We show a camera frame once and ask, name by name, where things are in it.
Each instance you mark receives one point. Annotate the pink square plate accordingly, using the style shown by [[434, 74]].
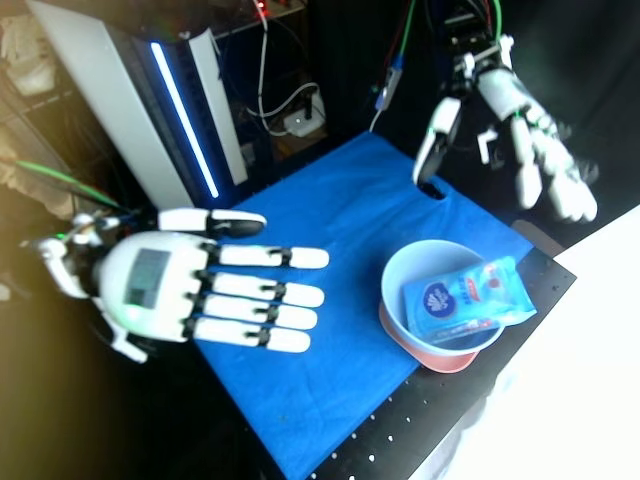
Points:
[[440, 364]]

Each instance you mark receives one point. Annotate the light blue bowl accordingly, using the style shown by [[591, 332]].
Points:
[[400, 280]]

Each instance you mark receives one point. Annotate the white tower with light strip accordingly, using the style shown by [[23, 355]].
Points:
[[100, 100]]

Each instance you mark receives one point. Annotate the black curtain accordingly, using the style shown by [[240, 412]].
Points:
[[575, 75]]

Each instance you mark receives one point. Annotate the white panel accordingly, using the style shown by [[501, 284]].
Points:
[[575, 375]]

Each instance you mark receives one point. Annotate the blue cloth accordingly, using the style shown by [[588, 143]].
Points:
[[340, 400]]

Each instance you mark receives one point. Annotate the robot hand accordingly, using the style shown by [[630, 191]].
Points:
[[505, 92], [150, 280]]

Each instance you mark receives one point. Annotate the white power adapter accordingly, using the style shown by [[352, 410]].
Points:
[[300, 125]]

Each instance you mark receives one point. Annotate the blue wet wipes pack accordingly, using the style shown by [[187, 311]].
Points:
[[465, 300]]

